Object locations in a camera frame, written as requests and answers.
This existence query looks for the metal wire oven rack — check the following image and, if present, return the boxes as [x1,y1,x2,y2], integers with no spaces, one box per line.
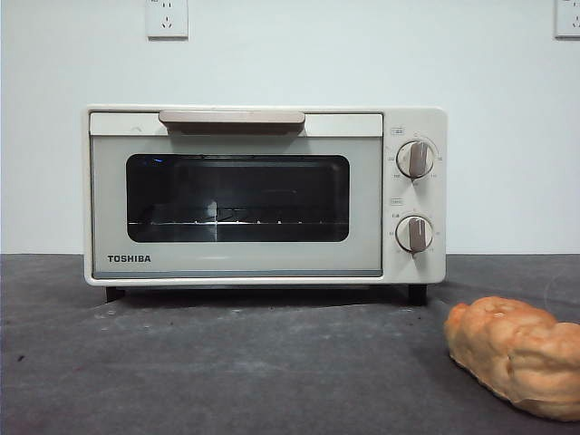
[128,218,348,227]

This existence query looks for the oven door with beige handle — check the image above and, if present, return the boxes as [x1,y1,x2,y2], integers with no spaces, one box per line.
[89,110,385,279]

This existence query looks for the white Toshiba toaster oven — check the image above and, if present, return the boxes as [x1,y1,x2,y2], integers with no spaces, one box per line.
[84,103,450,307]

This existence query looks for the beige oven temperature knob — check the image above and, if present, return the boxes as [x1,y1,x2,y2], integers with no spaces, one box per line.
[396,140,435,179]

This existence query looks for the beige oven timer knob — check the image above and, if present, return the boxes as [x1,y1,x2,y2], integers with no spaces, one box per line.
[395,215,434,254]

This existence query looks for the golden brown bread loaf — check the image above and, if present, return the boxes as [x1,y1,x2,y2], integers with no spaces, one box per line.
[442,296,580,421]

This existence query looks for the white wall socket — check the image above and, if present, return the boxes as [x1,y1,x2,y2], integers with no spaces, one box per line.
[145,0,189,40]
[554,0,580,40]

